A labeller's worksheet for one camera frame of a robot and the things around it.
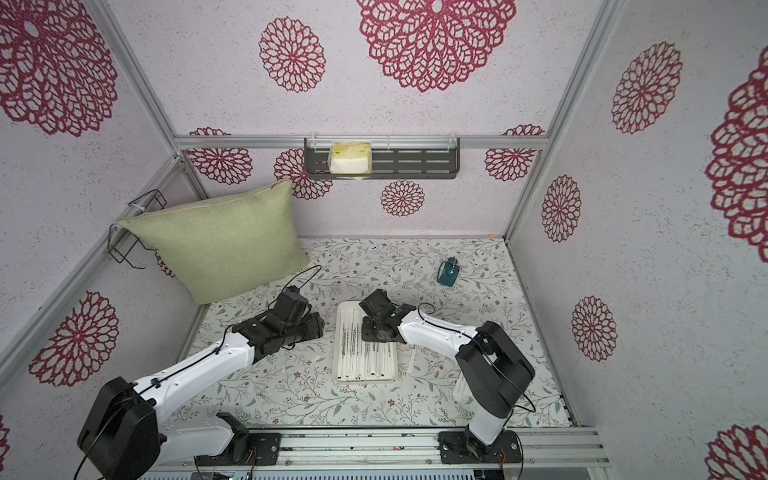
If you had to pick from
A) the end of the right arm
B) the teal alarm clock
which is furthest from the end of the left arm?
the teal alarm clock

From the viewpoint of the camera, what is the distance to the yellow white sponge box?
916 millimetres

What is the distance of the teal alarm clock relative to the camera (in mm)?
1025

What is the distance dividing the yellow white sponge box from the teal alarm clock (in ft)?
1.33
